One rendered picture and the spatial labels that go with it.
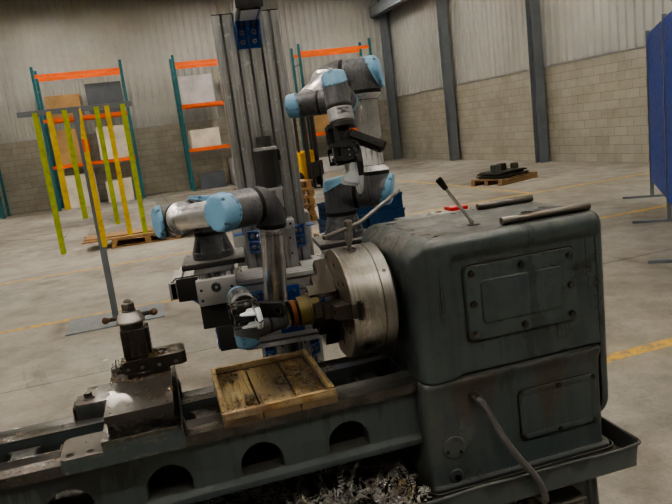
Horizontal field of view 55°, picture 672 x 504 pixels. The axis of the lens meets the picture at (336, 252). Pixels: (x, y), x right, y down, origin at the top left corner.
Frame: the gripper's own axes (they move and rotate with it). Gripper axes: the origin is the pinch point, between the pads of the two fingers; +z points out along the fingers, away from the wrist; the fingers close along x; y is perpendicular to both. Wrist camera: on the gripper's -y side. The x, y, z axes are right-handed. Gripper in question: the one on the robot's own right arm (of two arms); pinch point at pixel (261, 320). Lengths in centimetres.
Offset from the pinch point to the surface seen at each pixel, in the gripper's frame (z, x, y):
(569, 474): 26, -54, -74
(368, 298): 12.1, 3.4, -27.3
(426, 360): 17.6, -15.0, -39.3
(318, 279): -5.7, 7.0, -18.5
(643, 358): -139, -109, -237
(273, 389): 0.9, -19.6, 0.0
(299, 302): -0.4, 2.9, -11.1
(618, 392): -109, -109, -195
